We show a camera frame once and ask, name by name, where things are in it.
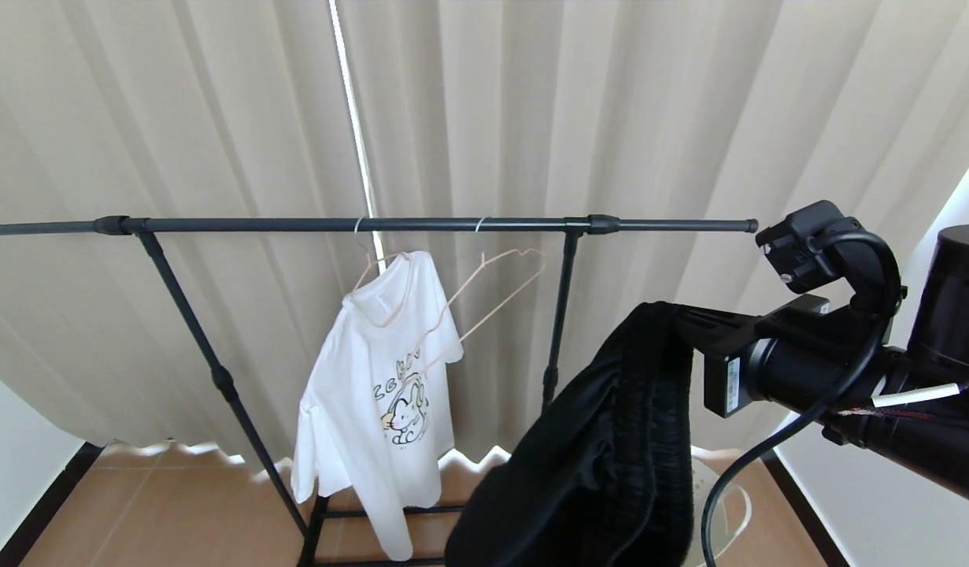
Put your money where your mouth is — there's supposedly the beige curtain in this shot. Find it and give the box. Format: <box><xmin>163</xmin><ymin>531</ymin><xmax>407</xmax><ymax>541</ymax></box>
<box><xmin>0</xmin><ymin>0</ymin><xmax>969</xmax><ymax>473</ymax></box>

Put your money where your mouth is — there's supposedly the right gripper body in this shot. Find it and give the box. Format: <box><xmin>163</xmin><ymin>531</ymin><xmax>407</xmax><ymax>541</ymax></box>
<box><xmin>673</xmin><ymin>294</ymin><xmax>969</xmax><ymax>505</ymax></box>

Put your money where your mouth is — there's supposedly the black clothes rack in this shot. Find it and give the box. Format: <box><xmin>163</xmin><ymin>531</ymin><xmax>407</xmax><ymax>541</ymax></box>
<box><xmin>0</xmin><ymin>214</ymin><xmax>759</xmax><ymax>567</ymax></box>

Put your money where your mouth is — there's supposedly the black garment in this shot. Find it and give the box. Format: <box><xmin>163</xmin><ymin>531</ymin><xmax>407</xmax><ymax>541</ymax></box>
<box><xmin>445</xmin><ymin>302</ymin><xmax>697</xmax><ymax>567</ymax></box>

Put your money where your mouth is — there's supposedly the pink clothes hanger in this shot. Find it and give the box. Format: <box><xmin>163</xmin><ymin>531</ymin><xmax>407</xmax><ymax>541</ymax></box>
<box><xmin>417</xmin><ymin>217</ymin><xmax>546</xmax><ymax>372</ymax></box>
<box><xmin>346</xmin><ymin>217</ymin><xmax>422</xmax><ymax>329</ymax></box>

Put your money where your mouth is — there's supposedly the white laundry basket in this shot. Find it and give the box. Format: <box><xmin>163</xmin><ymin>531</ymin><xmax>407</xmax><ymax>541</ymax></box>
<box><xmin>689</xmin><ymin>445</ymin><xmax>754</xmax><ymax>567</ymax></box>

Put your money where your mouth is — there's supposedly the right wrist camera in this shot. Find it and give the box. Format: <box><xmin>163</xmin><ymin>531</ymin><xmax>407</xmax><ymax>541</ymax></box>
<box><xmin>756</xmin><ymin>199</ymin><xmax>904</xmax><ymax>317</ymax></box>

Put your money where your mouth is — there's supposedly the white printed garment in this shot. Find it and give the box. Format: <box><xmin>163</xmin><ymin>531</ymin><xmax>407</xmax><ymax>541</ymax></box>
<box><xmin>291</xmin><ymin>252</ymin><xmax>465</xmax><ymax>561</ymax></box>

